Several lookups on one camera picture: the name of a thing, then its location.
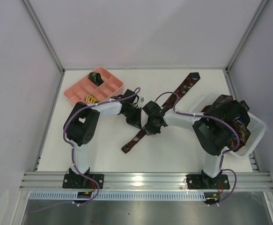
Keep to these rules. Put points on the white slotted cable duct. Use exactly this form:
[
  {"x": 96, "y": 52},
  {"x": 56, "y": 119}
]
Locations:
[{"x": 118, "y": 196}]

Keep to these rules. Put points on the white plastic basket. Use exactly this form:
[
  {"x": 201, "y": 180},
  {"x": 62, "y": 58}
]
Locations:
[{"x": 256, "y": 126}]

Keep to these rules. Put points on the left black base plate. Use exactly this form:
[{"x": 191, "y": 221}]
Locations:
[{"x": 75, "y": 181}]

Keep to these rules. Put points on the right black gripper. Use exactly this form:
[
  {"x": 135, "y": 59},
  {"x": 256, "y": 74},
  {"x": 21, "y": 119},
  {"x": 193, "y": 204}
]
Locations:
[{"x": 152, "y": 123}]

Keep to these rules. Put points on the pink compartment organizer tray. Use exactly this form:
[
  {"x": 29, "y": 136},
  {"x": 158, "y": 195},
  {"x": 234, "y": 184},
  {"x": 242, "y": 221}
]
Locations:
[{"x": 83, "y": 87}]

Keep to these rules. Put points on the dark red patterned tie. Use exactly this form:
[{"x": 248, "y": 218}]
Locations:
[{"x": 156, "y": 112}]

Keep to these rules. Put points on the pile of dark ties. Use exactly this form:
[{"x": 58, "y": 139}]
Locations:
[{"x": 233, "y": 113}]

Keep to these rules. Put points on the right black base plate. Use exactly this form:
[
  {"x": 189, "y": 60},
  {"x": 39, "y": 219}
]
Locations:
[{"x": 202, "y": 181}]

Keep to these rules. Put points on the aluminium front rail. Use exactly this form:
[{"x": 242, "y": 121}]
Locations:
[{"x": 169, "y": 181}]

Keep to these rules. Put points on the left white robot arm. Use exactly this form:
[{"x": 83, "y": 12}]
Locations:
[{"x": 79, "y": 129}]

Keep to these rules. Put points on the right aluminium frame post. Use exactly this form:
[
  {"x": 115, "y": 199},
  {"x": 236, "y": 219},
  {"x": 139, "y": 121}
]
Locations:
[{"x": 256, "y": 16}]

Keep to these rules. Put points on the rolled yellow patterned tie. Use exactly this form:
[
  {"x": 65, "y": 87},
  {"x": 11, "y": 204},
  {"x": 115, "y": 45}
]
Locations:
[{"x": 90, "y": 99}]

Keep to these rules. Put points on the aluminium frame post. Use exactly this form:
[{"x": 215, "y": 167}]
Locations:
[
  {"x": 40, "y": 30},
  {"x": 256, "y": 16}
]

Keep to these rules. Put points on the left aluminium frame post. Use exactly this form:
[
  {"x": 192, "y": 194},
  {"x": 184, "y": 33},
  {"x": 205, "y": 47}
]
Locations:
[{"x": 40, "y": 30}]

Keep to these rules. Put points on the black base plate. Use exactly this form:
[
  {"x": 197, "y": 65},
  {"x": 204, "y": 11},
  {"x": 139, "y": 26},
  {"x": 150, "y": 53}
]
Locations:
[
  {"x": 202, "y": 181},
  {"x": 75, "y": 181}
]

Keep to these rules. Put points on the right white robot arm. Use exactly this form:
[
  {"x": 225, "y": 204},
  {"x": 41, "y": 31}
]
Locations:
[{"x": 212, "y": 135}]

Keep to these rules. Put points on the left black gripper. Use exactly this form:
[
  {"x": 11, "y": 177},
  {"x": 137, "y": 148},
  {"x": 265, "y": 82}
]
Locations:
[{"x": 133, "y": 116}]

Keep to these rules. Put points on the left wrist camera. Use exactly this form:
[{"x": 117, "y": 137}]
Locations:
[{"x": 141, "y": 102}]

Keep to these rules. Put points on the rolled black yellow tie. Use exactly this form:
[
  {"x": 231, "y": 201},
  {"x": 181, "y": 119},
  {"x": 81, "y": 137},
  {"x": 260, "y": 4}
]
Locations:
[{"x": 96, "y": 78}]

